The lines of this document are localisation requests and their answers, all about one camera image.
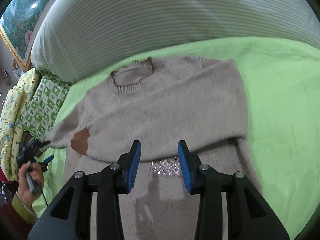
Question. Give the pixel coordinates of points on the yellow cartoon print blanket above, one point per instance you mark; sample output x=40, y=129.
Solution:
x=17, y=99

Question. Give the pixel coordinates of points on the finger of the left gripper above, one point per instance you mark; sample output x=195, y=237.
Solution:
x=44, y=164

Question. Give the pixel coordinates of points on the gold framed flower painting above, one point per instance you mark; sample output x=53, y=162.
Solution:
x=20, y=23

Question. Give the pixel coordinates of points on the striped white green duvet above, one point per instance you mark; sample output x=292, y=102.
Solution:
x=80, y=37

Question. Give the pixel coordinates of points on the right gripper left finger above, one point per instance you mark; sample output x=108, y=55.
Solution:
x=69, y=214

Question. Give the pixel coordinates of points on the light green bed sheet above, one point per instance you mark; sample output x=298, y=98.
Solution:
x=281, y=79

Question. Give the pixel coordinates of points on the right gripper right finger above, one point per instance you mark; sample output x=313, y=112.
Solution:
x=249, y=216

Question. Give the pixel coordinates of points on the beige knitted sweater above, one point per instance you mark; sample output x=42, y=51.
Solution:
x=159, y=102

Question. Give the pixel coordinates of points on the green checkered leaf pillow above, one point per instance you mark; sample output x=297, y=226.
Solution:
x=40, y=113

